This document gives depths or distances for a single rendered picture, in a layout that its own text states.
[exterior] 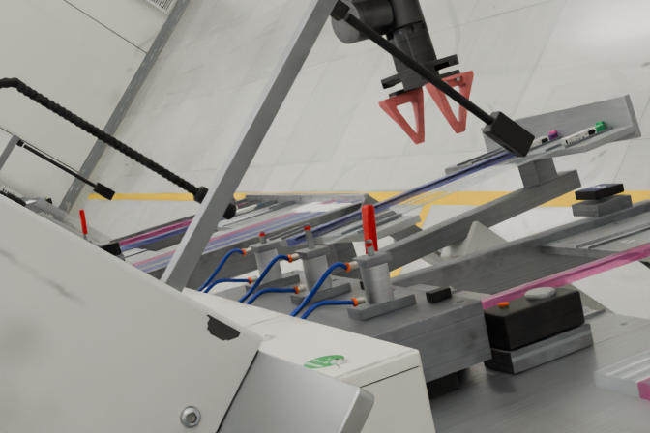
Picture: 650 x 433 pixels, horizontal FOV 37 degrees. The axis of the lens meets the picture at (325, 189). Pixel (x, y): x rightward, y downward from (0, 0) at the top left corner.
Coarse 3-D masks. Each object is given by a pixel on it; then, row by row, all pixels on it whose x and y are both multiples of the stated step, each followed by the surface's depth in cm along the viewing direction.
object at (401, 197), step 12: (504, 156) 151; (468, 168) 148; (480, 168) 149; (444, 180) 146; (456, 180) 147; (408, 192) 142; (420, 192) 143; (384, 204) 140; (396, 204) 141; (348, 216) 137; (360, 216) 138; (312, 228) 136; (324, 228) 135; (288, 240) 133; (300, 240) 133
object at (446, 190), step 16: (560, 144) 143; (512, 160) 139; (528, 160) 140; (480, 176) 136; (432, 192) 132; (448, 192) 133; (400, 208) 129; (416, 208) 131; (352, 224) 126; (336, 240) 124
